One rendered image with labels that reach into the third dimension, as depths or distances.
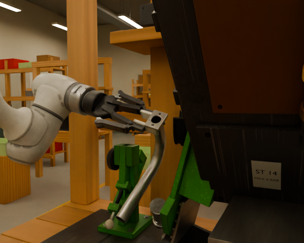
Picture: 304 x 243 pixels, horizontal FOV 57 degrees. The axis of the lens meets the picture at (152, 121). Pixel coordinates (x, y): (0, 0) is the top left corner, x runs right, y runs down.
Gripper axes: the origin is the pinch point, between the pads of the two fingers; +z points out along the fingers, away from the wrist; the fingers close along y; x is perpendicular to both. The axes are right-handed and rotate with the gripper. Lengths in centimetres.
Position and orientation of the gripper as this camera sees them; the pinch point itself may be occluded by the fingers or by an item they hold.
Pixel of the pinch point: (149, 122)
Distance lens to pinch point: 73.9
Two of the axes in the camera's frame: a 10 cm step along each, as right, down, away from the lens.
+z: 8.6, 2.9, -4.1
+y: 4.8, -7.3, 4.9
